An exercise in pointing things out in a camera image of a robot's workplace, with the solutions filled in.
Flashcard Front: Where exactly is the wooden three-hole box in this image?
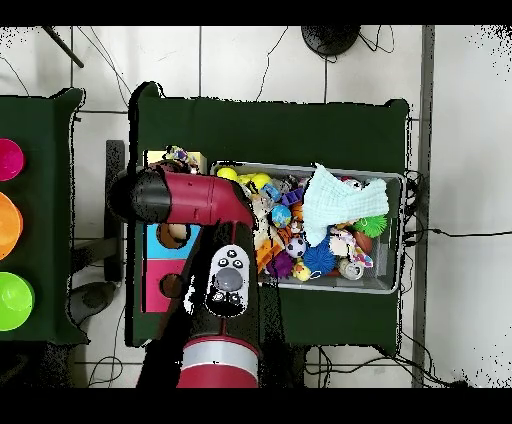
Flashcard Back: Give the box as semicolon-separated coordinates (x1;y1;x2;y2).
141;149;208;314

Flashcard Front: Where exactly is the silver mesh bin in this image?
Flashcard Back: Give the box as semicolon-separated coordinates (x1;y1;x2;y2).
209;160;405;295

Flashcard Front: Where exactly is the blue globe ball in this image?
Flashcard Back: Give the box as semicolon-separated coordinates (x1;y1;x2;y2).
270;204;293;229

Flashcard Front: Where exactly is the small soccer ball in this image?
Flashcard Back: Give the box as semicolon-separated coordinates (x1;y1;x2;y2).
285;236;308;259

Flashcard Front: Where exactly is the purple spiky toy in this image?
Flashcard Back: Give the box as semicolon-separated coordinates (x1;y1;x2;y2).
265;250;295;279

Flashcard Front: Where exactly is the yellow duck plush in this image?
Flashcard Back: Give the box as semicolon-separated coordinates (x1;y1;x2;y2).
291;259;313;282

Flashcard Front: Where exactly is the blue spiky ball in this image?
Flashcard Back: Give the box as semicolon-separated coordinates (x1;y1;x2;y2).
302;239;337;276

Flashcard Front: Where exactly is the dark green table cloth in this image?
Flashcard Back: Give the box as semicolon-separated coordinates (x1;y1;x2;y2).
125;81;410;355

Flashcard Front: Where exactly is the mint green cloth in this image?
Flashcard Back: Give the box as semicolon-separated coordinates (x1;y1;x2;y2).
301;162;391;248

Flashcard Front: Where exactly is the green spiky ball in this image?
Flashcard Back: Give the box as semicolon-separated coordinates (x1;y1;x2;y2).
353;214;389;239

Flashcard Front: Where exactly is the black upright panel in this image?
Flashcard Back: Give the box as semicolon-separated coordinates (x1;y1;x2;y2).
104;139;126;283

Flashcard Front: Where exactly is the grey stand foot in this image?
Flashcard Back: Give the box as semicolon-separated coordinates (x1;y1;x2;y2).
66;279;119;326

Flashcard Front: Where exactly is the black round stand base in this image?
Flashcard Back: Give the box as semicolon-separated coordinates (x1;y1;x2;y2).
300;25;361;57

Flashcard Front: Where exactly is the dark green side-table cloth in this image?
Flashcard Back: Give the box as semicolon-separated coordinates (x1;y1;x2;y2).
0;87;89;345

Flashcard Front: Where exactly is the orange bowl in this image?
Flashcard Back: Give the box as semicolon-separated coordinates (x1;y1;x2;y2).
0;191;24;261

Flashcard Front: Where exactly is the pink bowl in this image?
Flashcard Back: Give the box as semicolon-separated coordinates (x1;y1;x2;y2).
0;138;26;182

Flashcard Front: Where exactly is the black rod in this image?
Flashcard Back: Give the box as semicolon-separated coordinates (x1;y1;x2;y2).
40;25;86;69

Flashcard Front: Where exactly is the green bowl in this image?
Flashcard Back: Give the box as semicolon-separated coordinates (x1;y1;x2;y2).
0;271;36;332

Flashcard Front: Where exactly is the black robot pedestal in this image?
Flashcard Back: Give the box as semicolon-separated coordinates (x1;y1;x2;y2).
259;343;307;388

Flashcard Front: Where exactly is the black power cable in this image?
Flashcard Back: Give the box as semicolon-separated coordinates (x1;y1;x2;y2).
403;226;512;240

